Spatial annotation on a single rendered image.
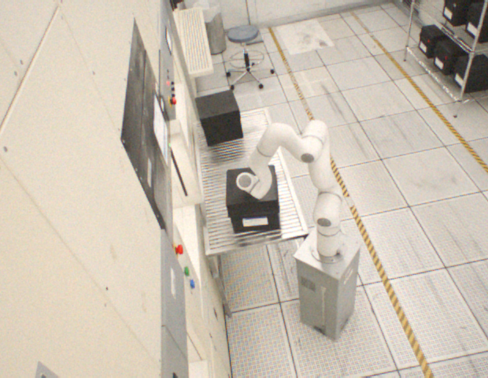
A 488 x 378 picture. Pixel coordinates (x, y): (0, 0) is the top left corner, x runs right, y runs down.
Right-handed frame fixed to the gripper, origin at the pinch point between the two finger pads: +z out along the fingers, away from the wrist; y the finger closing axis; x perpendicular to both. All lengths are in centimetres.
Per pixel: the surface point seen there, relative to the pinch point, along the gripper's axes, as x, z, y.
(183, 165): -12.4, -8.1, 34.6
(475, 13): -127, 147, -199
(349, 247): 41, -2, -50
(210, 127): -42, 58, 29
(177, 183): -3.3, -0.2, 41.2
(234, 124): -43, 63, 12
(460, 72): -86, 183, -197
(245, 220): 21.0, 2.6, 5.4
